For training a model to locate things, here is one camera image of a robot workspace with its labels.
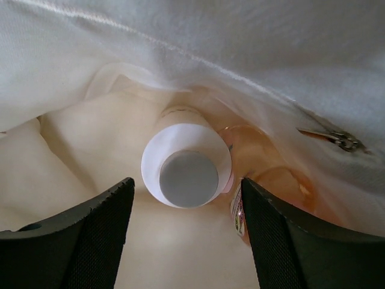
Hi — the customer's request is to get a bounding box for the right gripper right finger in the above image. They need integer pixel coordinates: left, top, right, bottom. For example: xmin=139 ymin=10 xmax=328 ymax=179
xmin=241 ymin=178 xmax=384 ymax=288

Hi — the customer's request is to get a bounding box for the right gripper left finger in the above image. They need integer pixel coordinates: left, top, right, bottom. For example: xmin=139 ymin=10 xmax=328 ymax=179
xmin=1 ymin=178 xmax=135 ymax=288

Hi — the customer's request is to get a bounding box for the orange bottle pink cap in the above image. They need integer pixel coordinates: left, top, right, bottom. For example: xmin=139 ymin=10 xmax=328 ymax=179
xmin=219 ymin=125 xmax=317 ymax=245

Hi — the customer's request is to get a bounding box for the beige bottle round cap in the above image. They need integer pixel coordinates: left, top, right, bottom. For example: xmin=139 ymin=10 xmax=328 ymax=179
xmin=141 ymin=106 xmax=232 ymax=208

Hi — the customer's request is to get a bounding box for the tan canvas tote bag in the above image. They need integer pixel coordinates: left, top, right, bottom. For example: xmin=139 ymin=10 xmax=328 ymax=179
xmin=1 ymin=1 xmax=384 ymax=288

